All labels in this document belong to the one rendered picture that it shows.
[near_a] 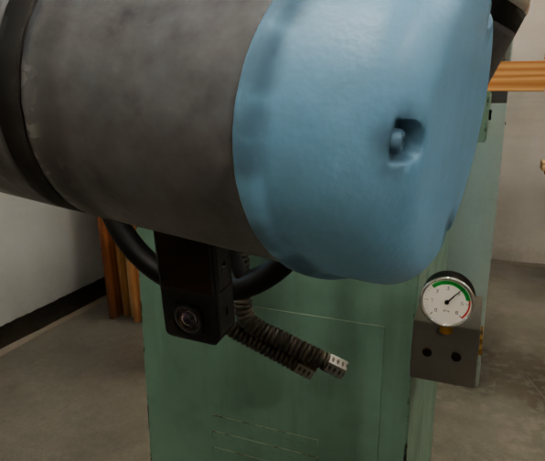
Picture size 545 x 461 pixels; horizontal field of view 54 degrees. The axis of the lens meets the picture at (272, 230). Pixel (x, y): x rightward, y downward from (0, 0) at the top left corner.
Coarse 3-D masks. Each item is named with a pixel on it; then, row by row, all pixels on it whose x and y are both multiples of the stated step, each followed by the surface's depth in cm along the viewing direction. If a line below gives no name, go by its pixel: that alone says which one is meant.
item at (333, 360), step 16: (240, 304) 66; (240, 320) 66; (256, 320) 67; (240, 336) 68; (256, 336) 67; (272, 336) 66; (288, 336) 67; (272, 352) 68; (288, 352) 67; (304, 352) 66; (320, 352) 67; (288, 368) 69; (304, 368) 68; (320, 368) 67; (336, 368) 66
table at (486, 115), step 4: (488, 92) 62; (488, 96) 62; (488, 100) 62; (488, 104) 62; (488, 108) 63; (484, 112) 63; (488, 112) 65; (484, 116) 63; (488, 116) 69; (484, 120) 63; (488, 120) 75; (484, 124) 63; (488, 124) 81; (480, 128) 63; (484, 128) 63; (480, 132) 63; (484, 132) 63; (480, 136) 63; (484, 136) 63; (480, 140) 64; (484, 140) 63
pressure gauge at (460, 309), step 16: (448, 272) 64; (432, 288) 63; (448, 288) 63; (464, 288) 62; (432, 304) 64; (448, 304) 63; (464, 304) 62; (432, 320) 64; (448, 320) 64; (464, 320) 63
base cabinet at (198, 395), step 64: (256, 256) 78; (320, 320) 76; (384, 320) 73; (192, 384) 88; (256, 384) 83; (320, 384) 79; (384, 384) 75; (192, 448) 91; (256, 448) 86; (320, 448) 81; (384, 448) 78
